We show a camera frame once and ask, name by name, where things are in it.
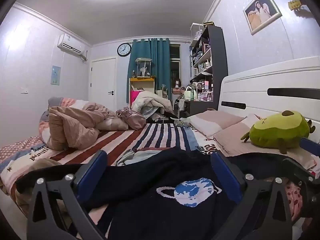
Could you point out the white bed headboard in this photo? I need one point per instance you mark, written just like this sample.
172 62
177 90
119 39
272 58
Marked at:
250 90

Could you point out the white door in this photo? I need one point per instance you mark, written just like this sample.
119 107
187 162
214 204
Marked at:
102 85

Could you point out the wig on mannequin head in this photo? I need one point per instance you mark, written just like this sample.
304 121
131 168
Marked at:
177 83

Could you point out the light blue garment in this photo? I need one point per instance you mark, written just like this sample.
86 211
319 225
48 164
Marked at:
140 156

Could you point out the green avocado plush toy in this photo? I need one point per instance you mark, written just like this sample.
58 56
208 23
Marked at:
277 132

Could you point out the glass display case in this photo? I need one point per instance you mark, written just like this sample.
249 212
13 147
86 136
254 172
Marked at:
143 67

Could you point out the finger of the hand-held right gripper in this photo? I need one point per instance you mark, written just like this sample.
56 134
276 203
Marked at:
309 144
306 195

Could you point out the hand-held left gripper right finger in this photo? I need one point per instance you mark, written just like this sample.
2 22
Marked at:
225 177

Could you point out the round wall clock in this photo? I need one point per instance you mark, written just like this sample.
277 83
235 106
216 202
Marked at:
124 49

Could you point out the striped printed bed sheet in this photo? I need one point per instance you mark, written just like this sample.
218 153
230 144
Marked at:
155 135

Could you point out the teal curtain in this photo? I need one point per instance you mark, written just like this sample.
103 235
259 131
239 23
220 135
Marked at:
160 65

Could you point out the white air conditioner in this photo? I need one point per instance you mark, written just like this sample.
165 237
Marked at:
70 43

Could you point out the cream duvet pile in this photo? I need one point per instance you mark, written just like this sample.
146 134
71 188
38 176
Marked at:
152 102

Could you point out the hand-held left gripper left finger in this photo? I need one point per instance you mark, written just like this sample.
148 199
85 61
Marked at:
92 171

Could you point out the dark desk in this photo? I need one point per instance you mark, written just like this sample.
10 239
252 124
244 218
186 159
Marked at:
200 107

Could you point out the framed wall picture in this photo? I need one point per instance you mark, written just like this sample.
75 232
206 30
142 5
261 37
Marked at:
261 11

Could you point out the beige quilt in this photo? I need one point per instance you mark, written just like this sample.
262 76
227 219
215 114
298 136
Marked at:
70 127

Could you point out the small wall poster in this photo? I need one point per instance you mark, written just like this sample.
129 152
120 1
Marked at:
56 75

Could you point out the yellow guitar headstock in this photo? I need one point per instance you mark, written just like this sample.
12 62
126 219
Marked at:
295 5

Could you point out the dark tall bookshelf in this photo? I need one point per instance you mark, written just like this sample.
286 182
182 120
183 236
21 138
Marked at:
217 55

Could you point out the window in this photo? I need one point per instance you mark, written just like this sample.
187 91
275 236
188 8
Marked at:
175 65

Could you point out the mauve shiny cloth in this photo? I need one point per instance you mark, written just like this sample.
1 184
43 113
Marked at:
131 118

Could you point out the yellow shelf unit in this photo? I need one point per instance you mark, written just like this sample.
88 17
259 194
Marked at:
142 81

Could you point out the clear plastic bag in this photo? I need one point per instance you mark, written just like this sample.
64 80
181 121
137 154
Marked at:
182 122

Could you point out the small pink pillow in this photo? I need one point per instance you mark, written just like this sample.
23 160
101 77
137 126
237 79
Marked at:
212 121

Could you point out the navy planet print sweater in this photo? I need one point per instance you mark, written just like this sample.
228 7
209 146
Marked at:
150 170

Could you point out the clear box on bookshelf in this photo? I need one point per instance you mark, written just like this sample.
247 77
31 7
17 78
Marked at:
198 31

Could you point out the bright pink bag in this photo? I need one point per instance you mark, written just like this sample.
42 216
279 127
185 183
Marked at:
134 97

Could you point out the large pink pillow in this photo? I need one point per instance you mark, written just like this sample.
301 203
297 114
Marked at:
235 140

